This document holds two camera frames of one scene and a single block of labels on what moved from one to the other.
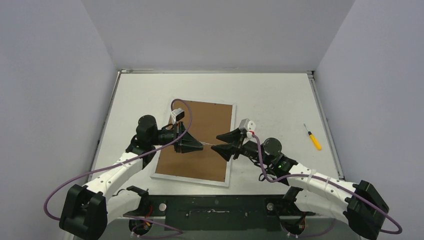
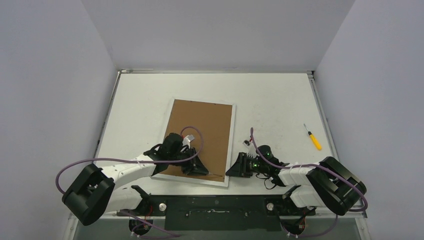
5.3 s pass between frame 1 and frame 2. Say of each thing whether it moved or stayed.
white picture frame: stayed
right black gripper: moved
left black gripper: moved
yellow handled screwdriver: stayed
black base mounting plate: stayed
